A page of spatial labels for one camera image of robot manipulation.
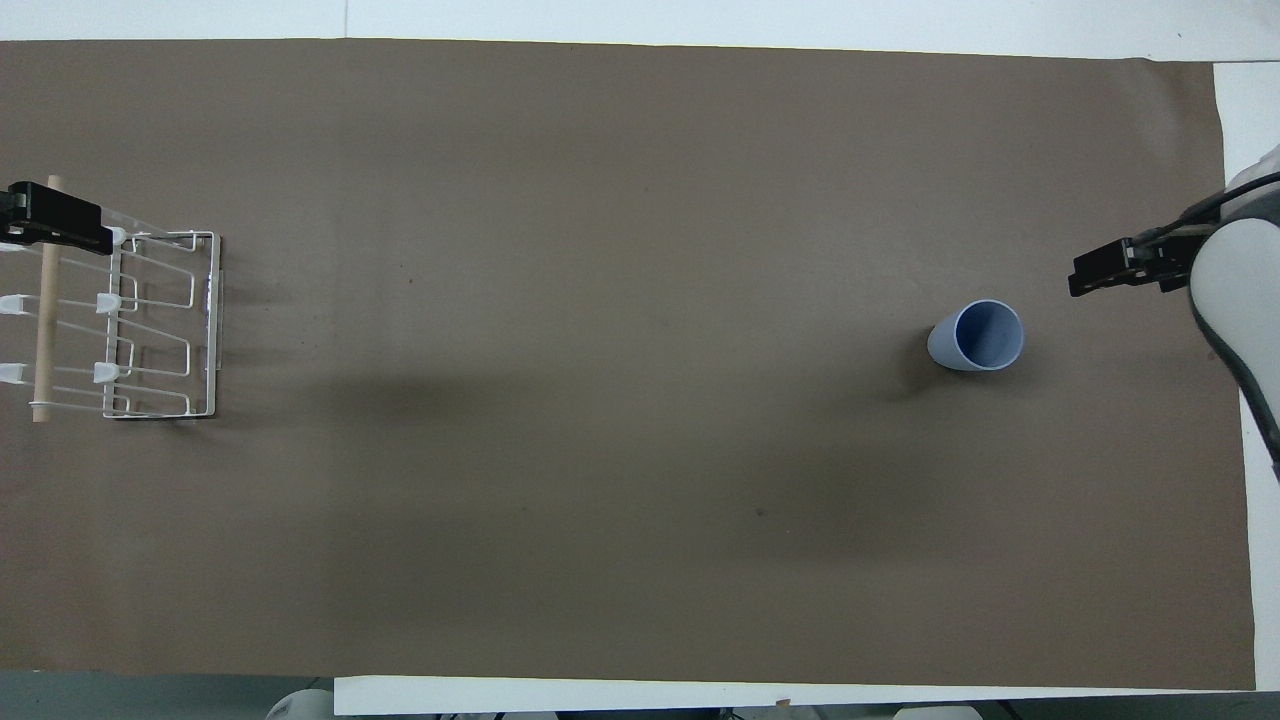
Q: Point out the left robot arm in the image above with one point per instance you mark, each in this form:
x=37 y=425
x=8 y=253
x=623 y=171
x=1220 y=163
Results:
x=300 y=705

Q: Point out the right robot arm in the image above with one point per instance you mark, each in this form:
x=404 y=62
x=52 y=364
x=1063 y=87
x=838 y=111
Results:
x=1228 y=272

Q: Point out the light blue cup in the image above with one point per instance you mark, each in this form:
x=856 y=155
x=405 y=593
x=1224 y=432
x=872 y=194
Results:
x=988 y=335

